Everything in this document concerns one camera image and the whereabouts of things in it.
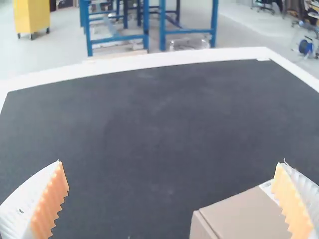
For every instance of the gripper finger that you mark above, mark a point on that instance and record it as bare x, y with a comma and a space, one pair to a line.
296, 199
27, 206

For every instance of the cardboard box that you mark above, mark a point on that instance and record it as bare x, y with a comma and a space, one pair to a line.
236, 216

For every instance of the black mat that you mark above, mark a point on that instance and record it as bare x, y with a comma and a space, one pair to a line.
149, 129

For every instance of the yellow wheeled cart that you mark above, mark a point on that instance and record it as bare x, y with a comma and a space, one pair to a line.
31, 15

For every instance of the blue frame table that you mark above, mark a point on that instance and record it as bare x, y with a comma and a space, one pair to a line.
117, 37
189, 31

